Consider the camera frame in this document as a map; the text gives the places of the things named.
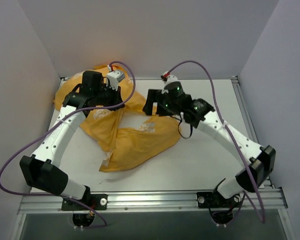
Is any white pillow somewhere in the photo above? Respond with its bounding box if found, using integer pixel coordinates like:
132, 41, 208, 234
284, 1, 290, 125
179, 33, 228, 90
118, 111, 149, 130

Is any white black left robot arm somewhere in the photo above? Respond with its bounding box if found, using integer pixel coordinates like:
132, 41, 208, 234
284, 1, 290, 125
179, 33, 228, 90
19, 70, 125, 210

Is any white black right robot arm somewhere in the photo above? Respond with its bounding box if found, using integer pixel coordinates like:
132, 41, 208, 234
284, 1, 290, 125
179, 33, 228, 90
142, 87, 276, 207

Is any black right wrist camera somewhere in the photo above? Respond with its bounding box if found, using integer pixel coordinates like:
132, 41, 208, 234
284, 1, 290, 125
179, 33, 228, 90
163, 81, 184, 98

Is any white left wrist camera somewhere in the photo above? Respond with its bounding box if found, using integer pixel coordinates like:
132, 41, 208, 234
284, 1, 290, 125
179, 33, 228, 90
106, 70, 125, 91

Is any thin black wire loop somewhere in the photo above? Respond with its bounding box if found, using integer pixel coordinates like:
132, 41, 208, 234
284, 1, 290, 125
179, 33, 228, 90
177, 117, 194, 139

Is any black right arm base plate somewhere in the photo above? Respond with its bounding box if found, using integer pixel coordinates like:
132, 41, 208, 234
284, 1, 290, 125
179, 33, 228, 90
196, 191, 241, 209

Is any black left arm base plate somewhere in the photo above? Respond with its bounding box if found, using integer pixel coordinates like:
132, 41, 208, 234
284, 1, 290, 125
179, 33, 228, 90
61, 193, 108, 211

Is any aluminium right frame rail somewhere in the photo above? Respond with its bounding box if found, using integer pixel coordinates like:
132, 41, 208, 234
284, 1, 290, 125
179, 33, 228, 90
231, 76, 276, 189

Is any aluminium frame rail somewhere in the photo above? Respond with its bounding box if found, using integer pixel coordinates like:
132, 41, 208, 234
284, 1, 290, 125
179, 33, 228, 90
17, 188, 288, 214
231, 76, 276, 189

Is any aluminium front frame rail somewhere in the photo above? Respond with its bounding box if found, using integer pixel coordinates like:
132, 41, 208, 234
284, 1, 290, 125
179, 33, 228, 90
17, 188, 288, 214

